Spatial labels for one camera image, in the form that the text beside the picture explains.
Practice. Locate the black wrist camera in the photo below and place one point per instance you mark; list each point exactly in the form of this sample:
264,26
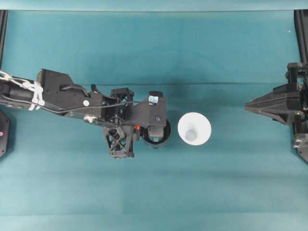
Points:
154,113

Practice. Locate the black metal frame rail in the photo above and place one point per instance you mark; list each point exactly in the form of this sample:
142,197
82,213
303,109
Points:
2,36
302,33

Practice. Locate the black hexagonal base plate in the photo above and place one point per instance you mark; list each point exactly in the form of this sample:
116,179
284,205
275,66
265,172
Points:
302,156
4,134

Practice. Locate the white paper cup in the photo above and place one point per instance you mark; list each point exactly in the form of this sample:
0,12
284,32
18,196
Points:
199,125

